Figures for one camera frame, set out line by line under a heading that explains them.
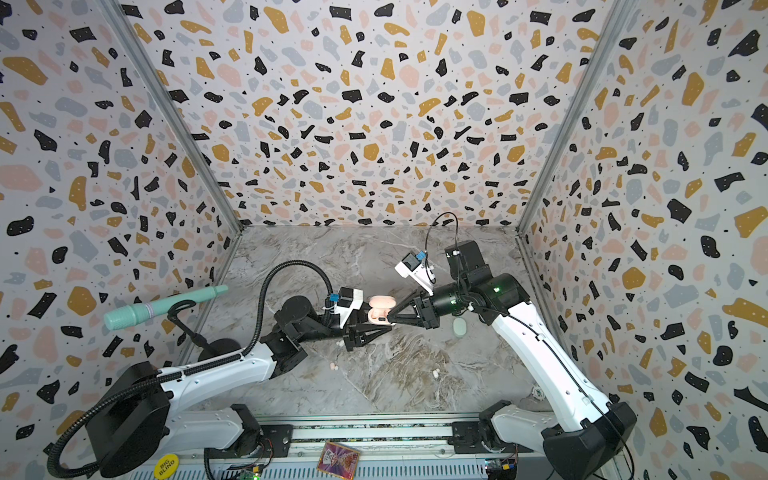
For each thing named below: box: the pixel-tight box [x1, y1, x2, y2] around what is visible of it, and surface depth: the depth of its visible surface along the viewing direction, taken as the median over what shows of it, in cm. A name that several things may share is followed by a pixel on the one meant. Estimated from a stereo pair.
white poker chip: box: [531, 385, 545, 401], surface depth 84 cm
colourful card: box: [316, 442, 360, 480], surface depth 71 cm
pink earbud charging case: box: [367, 295, 397, 325], surface depth 66 cm
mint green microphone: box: [104, 285, 229, 330], surface depth 63 cm
